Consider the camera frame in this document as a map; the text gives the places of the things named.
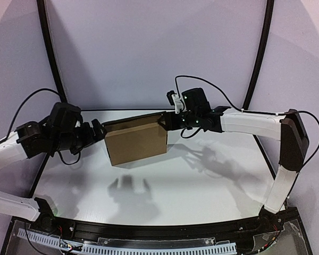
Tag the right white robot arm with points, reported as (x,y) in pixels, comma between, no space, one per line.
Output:
(192,110)

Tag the brown cardboard box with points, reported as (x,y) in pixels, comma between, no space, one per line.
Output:
(135,138)

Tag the left black frame post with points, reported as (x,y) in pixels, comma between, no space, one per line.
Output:
(43,19)

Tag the black frame post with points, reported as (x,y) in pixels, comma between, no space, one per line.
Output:
(43,19)
(260,53)

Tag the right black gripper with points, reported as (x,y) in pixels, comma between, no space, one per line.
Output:
(173,120)

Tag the right black frame post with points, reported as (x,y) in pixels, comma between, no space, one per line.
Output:
(260,53)

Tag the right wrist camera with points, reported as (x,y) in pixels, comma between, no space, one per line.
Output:
(176,101)

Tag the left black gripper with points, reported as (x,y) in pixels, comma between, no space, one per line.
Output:
(87,130)

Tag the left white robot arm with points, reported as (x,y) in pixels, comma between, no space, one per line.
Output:
(63,129)

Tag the white slotted cable duct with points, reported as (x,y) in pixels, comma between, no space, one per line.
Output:
(128,247)

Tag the black front frame rail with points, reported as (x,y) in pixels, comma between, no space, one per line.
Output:
(81,230)

